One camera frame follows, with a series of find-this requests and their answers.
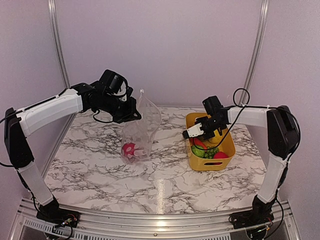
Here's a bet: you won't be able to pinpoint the left aluminium frame post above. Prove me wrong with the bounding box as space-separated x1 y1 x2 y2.
47 0 71 88

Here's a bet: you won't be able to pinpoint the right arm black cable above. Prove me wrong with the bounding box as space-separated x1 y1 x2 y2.
192 87 301 161

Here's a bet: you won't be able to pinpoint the clear zip top bag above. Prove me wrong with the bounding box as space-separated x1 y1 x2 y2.
121 89 162 163

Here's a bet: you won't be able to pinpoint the yellow toy lemon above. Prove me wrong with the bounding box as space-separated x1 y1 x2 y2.
208 134 223 146

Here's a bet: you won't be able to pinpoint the red toy tomato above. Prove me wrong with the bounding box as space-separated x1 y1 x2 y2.
121 142 140 161

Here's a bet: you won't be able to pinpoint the green toy grapes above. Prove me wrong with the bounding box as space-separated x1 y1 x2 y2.
203 147 220 159

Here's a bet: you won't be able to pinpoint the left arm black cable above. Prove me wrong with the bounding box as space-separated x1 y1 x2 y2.
0 109 113 168

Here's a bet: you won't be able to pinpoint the red toy fruit front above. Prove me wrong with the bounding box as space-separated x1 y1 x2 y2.
213 151 229 159

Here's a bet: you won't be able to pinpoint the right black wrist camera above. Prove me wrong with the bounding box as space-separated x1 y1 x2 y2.
202 95 223 116

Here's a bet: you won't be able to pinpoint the right aluminium frame post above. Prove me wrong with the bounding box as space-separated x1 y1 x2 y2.
244 0 270 90

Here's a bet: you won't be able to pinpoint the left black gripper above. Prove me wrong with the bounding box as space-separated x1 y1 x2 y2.
100 92 141 123

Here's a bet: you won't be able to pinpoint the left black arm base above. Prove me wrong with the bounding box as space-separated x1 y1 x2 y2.
36 208 80 228

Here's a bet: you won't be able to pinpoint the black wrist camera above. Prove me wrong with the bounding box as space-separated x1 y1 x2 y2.
98 69 125 94
202 95 223 116

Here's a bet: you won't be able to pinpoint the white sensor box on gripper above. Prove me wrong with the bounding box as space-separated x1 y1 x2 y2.
182 123 204 140

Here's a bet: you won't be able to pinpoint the yellow plastic basket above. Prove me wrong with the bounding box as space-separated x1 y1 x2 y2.
186 128 236 171

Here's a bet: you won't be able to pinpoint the orange toy carrot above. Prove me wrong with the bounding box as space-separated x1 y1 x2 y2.
189 137 207 150

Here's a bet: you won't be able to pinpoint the aluminium front rail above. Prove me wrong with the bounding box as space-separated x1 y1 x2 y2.
8 198 301 240

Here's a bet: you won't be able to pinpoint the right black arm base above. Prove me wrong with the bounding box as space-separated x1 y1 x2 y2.
228 210 275 229

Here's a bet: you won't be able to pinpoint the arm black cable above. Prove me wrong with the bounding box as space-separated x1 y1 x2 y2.
192 87 301 161
0 109 113 168

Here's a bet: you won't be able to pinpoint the aluminium frame post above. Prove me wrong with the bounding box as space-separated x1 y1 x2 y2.
47 0 71 88
244 0 270 90

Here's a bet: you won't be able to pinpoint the green toy pepper front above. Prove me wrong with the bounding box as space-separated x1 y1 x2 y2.
191 145 206 158

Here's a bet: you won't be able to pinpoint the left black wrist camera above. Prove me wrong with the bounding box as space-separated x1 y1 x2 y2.
98 69 125 94

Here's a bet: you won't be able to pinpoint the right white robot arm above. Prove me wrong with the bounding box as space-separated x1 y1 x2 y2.
187 105 301 224

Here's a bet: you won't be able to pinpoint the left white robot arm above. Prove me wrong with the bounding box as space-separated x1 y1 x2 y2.
3 81 142 223

